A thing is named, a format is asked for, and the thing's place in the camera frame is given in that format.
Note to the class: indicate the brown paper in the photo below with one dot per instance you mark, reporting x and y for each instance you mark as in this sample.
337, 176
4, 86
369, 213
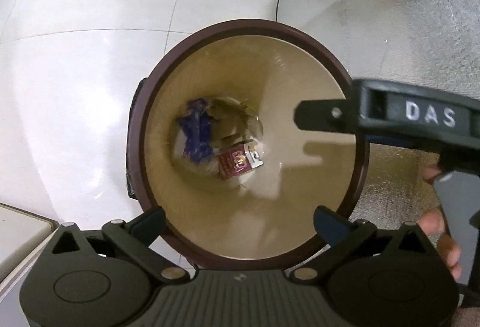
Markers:
228, 113

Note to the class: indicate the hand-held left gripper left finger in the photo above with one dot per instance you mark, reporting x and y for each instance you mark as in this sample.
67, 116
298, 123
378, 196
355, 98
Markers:
148, 225

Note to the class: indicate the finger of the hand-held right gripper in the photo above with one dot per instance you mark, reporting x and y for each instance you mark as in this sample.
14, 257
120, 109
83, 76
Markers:
322, 115

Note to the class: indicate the person's right hand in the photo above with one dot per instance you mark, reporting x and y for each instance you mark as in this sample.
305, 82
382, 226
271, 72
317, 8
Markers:
431, 222

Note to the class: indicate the purple snack wrapper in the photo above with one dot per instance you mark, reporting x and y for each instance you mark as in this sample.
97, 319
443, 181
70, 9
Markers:
197, 132

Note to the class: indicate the beige trash bin brown rim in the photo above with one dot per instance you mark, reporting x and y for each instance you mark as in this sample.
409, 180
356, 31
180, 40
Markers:
300, 60

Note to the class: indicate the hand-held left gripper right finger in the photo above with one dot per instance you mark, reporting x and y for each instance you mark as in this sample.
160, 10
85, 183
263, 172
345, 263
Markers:
330, 225

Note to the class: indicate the white flat panel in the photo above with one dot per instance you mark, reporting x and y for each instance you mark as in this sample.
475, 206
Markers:
22, 233

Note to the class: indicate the red snack packet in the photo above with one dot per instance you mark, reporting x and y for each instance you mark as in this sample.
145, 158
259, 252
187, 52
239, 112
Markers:
234, 164

